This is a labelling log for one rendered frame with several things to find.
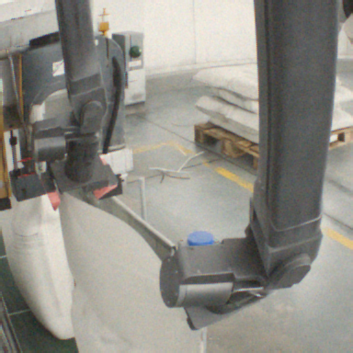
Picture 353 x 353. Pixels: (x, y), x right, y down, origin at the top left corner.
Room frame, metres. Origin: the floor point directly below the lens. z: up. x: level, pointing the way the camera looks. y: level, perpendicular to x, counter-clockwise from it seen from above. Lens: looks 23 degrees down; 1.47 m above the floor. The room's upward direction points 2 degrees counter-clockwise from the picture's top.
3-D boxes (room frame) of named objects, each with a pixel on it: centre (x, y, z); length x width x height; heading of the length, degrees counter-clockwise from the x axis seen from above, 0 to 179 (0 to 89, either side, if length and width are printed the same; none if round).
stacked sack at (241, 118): (3.78, -0.73, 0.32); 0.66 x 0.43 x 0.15; 123
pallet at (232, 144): (4.11, -0.87, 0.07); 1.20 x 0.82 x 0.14; 123
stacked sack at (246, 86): (3.78, -0.74, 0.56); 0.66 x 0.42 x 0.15; 121
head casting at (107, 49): (1.18, 0.28, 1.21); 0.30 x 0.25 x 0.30; 31
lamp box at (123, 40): (1.15, 0.10, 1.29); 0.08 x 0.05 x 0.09; 31
